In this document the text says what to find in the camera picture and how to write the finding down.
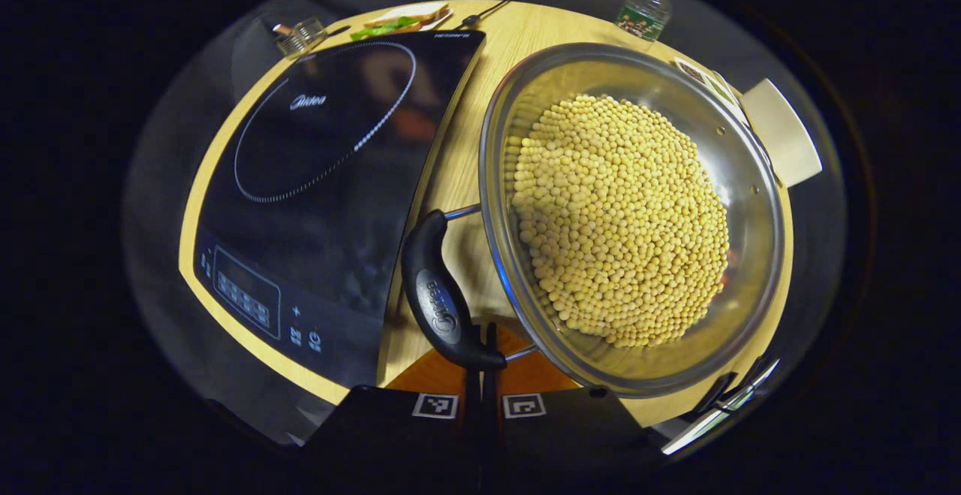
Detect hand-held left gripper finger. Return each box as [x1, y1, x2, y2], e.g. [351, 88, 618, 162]
[297, 345, 483, 495]
[482, 321, 665, 495]

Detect black induction cooktop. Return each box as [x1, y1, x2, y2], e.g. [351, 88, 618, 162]
[191, 28, 487, 391]

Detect steel pot with black handle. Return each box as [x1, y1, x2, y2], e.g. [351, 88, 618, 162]
[400, 42, 787, 398]

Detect pile of yellow soybeans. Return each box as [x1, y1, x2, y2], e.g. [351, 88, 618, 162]
[511, 93, 731, 349]

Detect toast sandwich with lettuce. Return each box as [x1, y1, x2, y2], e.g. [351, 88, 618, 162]
[349, 2, 453, 41]

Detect white sectioned dish with beans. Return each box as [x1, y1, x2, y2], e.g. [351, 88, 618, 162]
[672, 56, 752, 128]

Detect white toaster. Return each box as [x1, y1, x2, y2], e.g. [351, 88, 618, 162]
[740, 78, 824, 188]

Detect small glass jar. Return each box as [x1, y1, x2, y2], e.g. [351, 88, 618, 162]
[272, 17, 330, 58]

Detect clear plastic water bottle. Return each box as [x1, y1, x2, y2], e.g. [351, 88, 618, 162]
[616, 0, 673, 43]

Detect black power cable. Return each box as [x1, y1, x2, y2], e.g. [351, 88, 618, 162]
[454, 0, 511, 30]

